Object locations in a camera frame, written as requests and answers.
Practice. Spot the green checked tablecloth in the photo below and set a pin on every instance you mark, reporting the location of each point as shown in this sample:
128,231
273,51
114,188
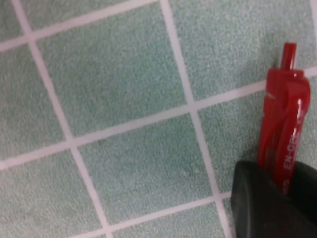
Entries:
111,99

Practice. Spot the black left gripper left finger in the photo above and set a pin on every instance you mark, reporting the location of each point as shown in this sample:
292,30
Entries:
257,210

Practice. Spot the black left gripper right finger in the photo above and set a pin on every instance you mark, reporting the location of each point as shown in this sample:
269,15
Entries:
307,188

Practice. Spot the red gel pen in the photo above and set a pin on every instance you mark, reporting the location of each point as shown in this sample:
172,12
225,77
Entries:
284,111

